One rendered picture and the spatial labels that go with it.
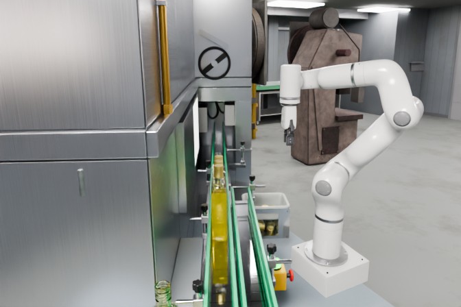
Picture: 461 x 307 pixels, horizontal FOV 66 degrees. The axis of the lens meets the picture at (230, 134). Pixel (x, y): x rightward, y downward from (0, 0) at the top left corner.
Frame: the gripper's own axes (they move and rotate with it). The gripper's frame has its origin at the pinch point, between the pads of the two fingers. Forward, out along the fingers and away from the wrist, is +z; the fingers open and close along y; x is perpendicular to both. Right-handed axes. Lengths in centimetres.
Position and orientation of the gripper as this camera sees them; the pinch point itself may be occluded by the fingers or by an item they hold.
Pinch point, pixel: (288, 139)
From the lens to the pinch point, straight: 153.6
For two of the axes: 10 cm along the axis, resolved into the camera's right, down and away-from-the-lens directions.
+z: 0.1, 9.7, 2.2
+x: 10.0, -0.2, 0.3
